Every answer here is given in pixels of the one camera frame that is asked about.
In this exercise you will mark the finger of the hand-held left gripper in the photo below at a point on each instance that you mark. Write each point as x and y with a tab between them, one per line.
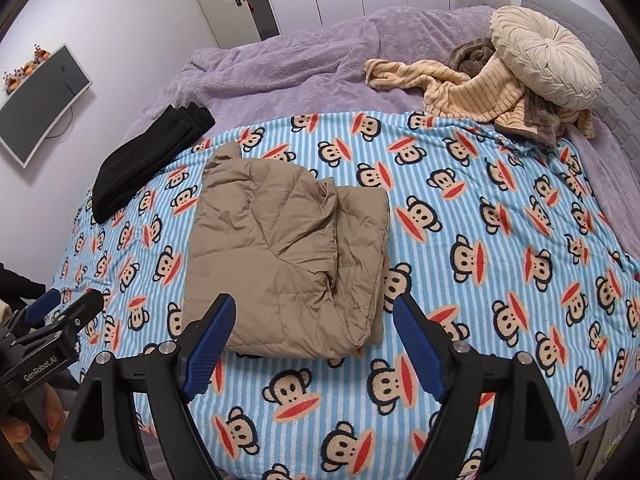
45	305
75	312

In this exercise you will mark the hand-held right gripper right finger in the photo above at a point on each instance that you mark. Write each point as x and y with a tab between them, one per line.
417	345

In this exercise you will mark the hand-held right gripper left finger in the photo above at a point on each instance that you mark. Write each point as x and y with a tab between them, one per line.
210	345

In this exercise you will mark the tan puffer jacket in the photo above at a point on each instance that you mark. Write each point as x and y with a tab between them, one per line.
280	260

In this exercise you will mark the person's left hand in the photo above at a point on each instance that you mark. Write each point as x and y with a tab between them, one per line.
55	420

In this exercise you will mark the monkey print striped blanket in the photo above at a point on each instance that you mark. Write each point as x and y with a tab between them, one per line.
500	220

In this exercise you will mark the black folded garment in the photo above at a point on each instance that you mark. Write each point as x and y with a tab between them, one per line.
145	160

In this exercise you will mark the beige striped fleece robe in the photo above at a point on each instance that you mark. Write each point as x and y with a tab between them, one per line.
465	95

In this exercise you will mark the purple bedspread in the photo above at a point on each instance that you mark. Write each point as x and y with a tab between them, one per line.
300	70

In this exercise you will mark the brown fuzzy cloth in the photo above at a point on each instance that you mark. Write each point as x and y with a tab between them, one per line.
472	57

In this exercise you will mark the round cream pleated pillow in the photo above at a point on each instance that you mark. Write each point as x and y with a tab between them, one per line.
545	55

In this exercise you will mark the white door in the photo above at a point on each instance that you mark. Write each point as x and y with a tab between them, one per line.
220	10

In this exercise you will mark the grey padded headboard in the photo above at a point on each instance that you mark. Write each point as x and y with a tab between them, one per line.
600	35

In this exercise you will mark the wall-mounted monitor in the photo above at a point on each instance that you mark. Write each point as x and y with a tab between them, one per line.
40	95

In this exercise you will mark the orange wall decoration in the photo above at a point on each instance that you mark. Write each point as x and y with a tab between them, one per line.
27	67

